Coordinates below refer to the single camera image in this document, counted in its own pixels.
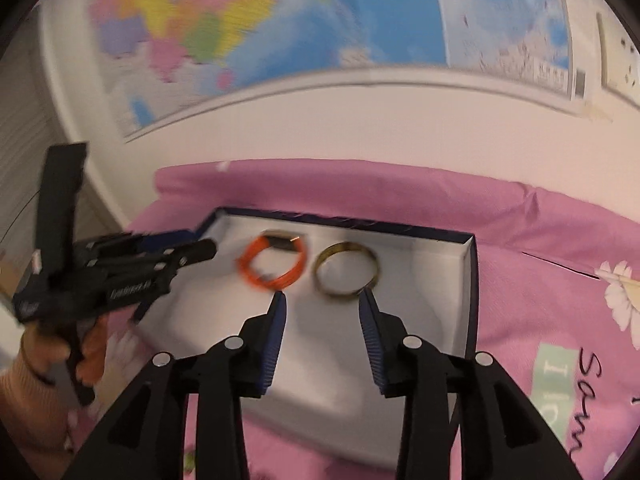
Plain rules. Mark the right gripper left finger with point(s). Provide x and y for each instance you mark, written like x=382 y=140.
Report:
x=142 y=435

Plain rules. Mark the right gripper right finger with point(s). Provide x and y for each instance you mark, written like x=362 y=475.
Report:
x=447 y=398

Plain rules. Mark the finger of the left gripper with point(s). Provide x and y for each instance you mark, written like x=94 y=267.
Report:
x=174 y=258
x=160 y=239

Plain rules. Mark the orange smart watch band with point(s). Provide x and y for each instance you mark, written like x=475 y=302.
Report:
x=274 y=260

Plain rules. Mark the tortoiseshell bangle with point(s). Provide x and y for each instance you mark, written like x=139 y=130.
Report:
x=342 y=270

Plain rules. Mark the left forearm orange sleeve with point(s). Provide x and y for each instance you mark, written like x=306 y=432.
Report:
x=35 y=420

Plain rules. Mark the person's left hand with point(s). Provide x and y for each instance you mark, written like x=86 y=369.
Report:
x=41 y=351

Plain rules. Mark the pink floral bed sheet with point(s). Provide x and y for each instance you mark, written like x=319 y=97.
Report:
x=559 y=278

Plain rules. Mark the grey wooden door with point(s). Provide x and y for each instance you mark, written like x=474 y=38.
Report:
x=34 y=116

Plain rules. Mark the dark blue shallow box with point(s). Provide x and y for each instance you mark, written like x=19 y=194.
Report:
x=323 y=391

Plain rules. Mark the colourful wall map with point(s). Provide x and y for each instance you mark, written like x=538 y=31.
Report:
x=159 y=57

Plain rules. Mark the white wall socket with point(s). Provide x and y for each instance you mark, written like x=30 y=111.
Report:
x=619 y=60

